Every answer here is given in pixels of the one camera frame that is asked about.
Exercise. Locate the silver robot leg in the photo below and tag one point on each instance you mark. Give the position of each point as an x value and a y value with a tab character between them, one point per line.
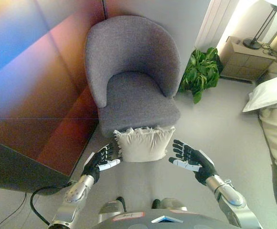
112	207
170	205

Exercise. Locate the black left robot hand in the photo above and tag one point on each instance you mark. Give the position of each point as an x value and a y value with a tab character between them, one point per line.
94	164

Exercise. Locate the silver right robot leg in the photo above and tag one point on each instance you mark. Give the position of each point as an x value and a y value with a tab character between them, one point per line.
170	205

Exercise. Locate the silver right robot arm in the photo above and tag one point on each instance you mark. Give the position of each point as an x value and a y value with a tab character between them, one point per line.
231	200

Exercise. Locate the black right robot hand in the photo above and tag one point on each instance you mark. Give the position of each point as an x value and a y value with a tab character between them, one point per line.
195	159

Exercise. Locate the silver left robot leg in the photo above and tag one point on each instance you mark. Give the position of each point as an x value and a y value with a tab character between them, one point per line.
112	207

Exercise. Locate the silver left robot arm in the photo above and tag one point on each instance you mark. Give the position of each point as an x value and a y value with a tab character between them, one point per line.
75	202

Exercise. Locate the dark glossy cabinet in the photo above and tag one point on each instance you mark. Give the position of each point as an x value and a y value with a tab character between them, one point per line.
33	90

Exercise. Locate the green potted plant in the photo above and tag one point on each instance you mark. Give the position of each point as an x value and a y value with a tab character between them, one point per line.
201	71

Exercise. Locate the beige wooden nightstand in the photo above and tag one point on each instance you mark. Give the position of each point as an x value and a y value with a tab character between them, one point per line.
247	60

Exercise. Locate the white frilled pillow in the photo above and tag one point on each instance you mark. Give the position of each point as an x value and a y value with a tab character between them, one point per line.
144	146

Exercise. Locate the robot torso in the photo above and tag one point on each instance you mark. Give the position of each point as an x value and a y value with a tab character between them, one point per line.
157	219

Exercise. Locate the black floor lamp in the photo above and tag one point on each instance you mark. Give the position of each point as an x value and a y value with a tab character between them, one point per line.
260	26

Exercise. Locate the white bed pillow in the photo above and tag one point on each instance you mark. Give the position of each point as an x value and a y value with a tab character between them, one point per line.
269	93

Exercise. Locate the grey fabric armchair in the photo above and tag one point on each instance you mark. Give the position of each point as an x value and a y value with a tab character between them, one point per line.
133	71

